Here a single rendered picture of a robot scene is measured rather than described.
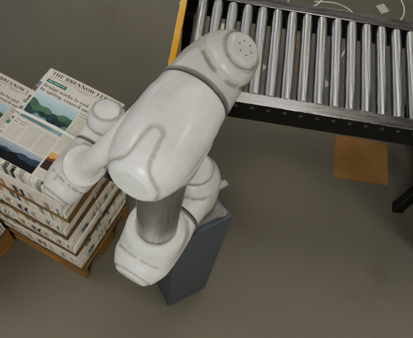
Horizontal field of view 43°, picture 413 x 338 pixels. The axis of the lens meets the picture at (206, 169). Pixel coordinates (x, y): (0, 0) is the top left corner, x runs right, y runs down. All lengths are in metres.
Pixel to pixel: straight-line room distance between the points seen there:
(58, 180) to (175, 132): 0.58
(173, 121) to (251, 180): 2.03
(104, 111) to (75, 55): 1.86
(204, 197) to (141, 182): 0.63
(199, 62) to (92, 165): 0.47
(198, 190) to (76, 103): 0.56
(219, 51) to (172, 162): 0.19
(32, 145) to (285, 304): 1.48
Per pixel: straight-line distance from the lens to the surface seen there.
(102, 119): 1.34
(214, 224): 1.63
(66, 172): 1.31
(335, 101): 2.17
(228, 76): 0.86
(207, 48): 0.87
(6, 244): 2.67
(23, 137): 1.72
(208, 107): 0.84
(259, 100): 2.09
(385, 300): 2.81
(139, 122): 0.81
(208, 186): 1.39
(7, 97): 2.09
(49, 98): 1.77
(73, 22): 3.35
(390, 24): 2.50
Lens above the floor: 2.53
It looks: 65 degrees down
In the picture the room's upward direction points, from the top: 12 degrees clockwise
